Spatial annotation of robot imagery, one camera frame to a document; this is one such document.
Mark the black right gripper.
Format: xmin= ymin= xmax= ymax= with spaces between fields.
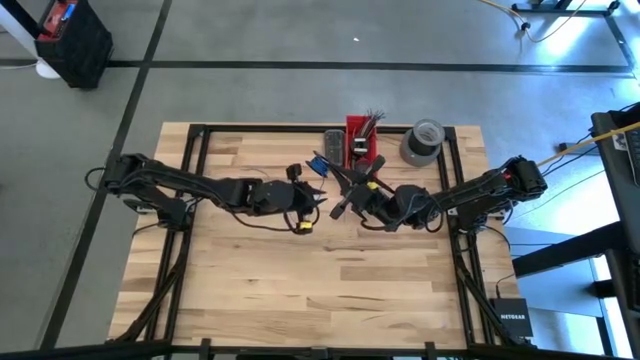
xmin=313 ymin=151 xmax=401 ymax=232

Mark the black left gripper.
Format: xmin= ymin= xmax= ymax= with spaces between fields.
xmin=249 ymin=163 xmax=327 ymax=235

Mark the small blue object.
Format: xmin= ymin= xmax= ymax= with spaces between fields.
xmin=305 ymin=154 xmax=332 ymax=180

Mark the clear plastic case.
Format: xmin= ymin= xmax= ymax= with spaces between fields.
xmin=323 ymin=128 xmax=347 ymax=166

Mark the red plastic bin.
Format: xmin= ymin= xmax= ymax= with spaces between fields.
xmin=345 ymin=114 xmax=380 ymax=170

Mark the grey tape roll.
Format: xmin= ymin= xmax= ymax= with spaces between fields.
xmin=398 ymin=133 xmax=444 ymax=168

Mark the black tape roll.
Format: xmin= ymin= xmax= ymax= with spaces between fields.
xmin=407 ymin=118 xmax=447 ymax=156

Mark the black Netgear router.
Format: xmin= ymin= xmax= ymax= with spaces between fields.
xmin=488 ymin=297 xmax=535 ymax=340

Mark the black crate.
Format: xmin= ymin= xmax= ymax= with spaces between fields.
xmin=33 ymin=0 xmax=115 ymax=90

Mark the black desk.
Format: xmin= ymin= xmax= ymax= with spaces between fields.
xmin=512 ymin=102 xmax=640 ymax=360

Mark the red box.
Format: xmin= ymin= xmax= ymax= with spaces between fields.
xmin=37 ymin=0 xmax=79 ymax=42

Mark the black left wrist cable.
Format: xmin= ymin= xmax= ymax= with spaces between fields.
xmin=227 ymin=207 xmax=321 ymax=236

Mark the black aluminium table frame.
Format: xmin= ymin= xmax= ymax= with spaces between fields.
xmin=107 ymin=122 xmax=539 ymax=360

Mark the bundle of coloured wires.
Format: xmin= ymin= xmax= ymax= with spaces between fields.
xmin=357 ymin=108 xmax=387 ymax=140

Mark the yellow floor cable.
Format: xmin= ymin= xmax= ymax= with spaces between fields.
xmin=477 ymin=0 xmax=594 ymax=45

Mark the yellow hanging cable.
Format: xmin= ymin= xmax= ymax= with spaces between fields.
xmin=538 ymin=121 xmax=640 ymax=167

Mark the white post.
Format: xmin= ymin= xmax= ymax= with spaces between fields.
xmin=0 ymin=12 xmax=62 ymax=81

